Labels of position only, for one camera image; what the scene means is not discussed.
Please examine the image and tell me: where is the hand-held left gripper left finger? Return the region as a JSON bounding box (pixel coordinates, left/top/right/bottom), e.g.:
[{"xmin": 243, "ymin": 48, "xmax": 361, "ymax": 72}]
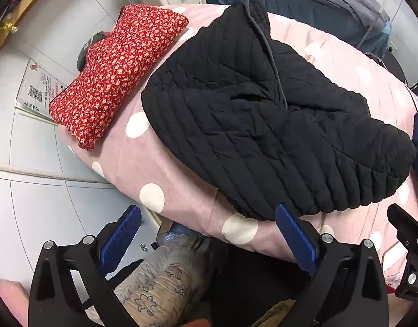
[{"xmin": 28, "ymin": 204, "xmax": 143, "ymax": 327}]

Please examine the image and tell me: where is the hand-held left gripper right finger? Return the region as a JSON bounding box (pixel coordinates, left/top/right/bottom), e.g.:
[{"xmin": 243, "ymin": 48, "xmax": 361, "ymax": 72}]
[{"xmin": 275, "ymin": 204, "xmax": 390, "ymax": 327}]

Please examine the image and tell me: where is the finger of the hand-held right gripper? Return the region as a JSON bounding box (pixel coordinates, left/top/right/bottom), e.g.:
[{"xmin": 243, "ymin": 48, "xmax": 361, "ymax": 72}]
[{"xmin": 387, "ymin": 203, "xmax": 418, "ymax": 301}]

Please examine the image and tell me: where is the black quilted jacket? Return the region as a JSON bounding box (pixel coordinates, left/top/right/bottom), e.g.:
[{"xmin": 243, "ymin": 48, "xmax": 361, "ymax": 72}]
[{"xmin": 141, "ymin": 0, "xmax": 417, "ymax": 221}]

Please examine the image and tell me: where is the grey floral plush cloth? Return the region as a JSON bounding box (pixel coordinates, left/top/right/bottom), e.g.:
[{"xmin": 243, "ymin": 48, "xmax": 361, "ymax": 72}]
[{"xmin": 84, "ymin": 238, "xmax": 213, "ymax": 327}]

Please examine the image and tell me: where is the pink polka-dot blanket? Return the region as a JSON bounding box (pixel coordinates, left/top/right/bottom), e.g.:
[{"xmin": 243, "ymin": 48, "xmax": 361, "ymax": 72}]
[{"xmin": 57, "ymin": 3, "xmax": 418, "ymax": 314}]

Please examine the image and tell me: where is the wooden stick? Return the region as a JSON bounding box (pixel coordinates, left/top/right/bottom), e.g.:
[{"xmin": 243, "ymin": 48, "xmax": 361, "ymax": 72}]
[{"xmin": 0, "ymin": 160, "xmax": 107, "ymax": 183}]

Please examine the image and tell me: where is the red floral pillow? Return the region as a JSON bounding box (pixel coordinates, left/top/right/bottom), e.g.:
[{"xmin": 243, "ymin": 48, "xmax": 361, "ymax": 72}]
[{"xmin": 49, "ymin": 4, "xmax": 190, "ymax": 152}]

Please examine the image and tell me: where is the blue jacket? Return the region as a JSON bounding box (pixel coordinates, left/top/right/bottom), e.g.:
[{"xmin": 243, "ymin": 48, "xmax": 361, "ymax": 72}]
[{"xmin": 360, "ymin": 19, "xmax": 393, "ymax": 55}]

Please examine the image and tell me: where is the dark teal quilt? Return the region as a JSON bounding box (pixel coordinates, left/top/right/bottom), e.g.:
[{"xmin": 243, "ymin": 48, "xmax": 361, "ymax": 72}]
[{"xmin": 199, "ymin": 0, "xmax": 405, "ymax": 82}]

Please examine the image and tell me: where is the wooden shelf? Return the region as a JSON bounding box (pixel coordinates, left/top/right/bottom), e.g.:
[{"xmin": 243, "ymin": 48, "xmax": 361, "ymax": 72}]
[{"xmin": 0, "ymin": 0, "xmax": 68, "ymax": 50}]

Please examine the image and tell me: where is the wall poster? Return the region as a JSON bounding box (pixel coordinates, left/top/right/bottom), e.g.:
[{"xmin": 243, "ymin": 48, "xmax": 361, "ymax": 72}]
[{"xmin": 16, "ymin": 58, "xmax": 68, "ymax": 121}]

